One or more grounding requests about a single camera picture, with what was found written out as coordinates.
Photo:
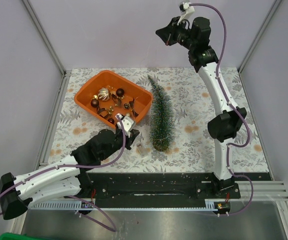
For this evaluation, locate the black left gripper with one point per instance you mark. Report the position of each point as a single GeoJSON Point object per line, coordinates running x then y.
{"type": "Point", "coordinates": [134, 133]}

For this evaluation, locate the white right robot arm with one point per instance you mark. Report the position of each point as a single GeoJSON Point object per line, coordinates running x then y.
{"type": "Point", "coordinates": [224, 126]}

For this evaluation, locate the small green christmas tree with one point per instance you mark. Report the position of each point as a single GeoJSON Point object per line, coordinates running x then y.
{"type": "Point", "coordinates": [162, 129]}

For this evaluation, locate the small pine cone ornament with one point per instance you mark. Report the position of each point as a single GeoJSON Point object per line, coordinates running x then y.
{"type": "Point", "coordinates": [126, 106]}

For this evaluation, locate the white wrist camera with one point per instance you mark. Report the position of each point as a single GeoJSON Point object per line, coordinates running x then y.
{"type": "Point", "coordinates": [186, 11]}
{"type": "Point", "coordinates": [127, 122]}

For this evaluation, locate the silver gold striped ball ornament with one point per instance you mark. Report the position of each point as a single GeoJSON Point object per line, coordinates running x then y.
{"type": "Point", "coordinates": [104, 94]}

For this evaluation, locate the brown ribbon bow ornament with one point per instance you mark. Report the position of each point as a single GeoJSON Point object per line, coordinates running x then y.
{"type": "Point", "coordinates": [132, 104]}

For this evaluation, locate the green plastic object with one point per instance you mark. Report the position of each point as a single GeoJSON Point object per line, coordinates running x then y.
{"type": "Point", "coordinates": [12, 236]}

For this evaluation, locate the orange plastic bin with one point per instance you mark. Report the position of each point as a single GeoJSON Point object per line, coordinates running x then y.
{"type": "Point", "coordinates": [109, 109]}

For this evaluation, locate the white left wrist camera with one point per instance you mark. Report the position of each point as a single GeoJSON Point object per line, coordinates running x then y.
{"type": "Point", "coordinates": [127, 122]}

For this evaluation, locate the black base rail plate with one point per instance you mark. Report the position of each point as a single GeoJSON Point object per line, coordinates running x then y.
{"type": "Point", "coordinates": [190, 185]}

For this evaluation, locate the white slotted cable duct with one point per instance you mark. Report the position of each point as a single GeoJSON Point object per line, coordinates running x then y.
{"type": "Point", "coordinates": [199, 206]}

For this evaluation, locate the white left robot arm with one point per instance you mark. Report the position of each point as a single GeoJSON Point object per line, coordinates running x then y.
{"type": "Point", "coordinates": [64, 177]}

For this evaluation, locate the dark brown ball ornament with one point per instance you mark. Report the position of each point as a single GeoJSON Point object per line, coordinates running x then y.
{"type": "Point", "coordinates": [120, 92]}

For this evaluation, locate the dark red small ball ornament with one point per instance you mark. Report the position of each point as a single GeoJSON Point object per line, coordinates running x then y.
{"type": "Point", "coordinates": [111, 120]}

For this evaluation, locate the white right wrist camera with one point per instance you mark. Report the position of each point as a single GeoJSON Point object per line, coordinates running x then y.
{"type": "Point", "coordinates": [186, 11]}

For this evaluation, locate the floral patterned table mat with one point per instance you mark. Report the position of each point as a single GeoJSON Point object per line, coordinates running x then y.
{"type": "Point", "coordinates": [193, 149]}

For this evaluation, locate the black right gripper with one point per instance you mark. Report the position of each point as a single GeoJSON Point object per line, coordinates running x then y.
{"type": "Point", "coordinates": [167, 34]}

